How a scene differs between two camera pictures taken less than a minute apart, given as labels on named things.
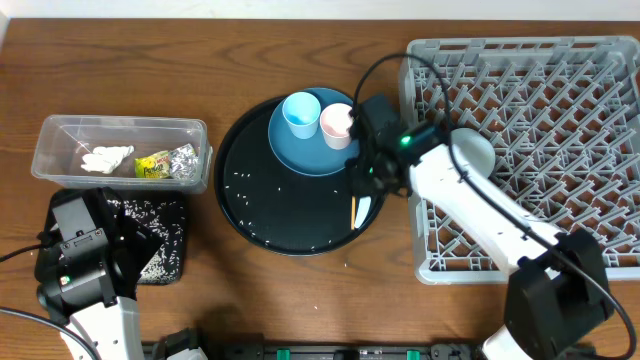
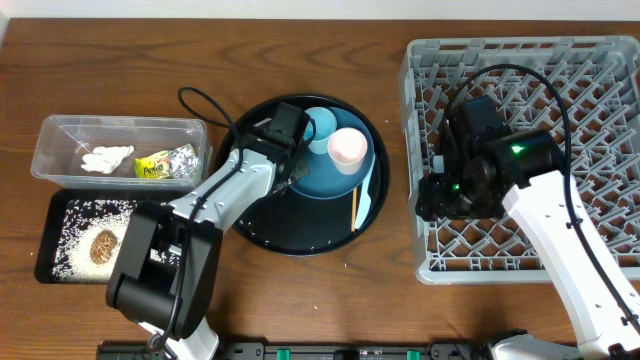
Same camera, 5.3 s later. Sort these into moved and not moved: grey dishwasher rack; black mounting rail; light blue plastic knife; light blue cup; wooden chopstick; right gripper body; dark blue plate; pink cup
Moved: pink cup; dark blue plate; right gripper body; light blue cup
Not moved: light blue plastic knife; wooden chopstick; grey dishwasher rack; black mounting rail
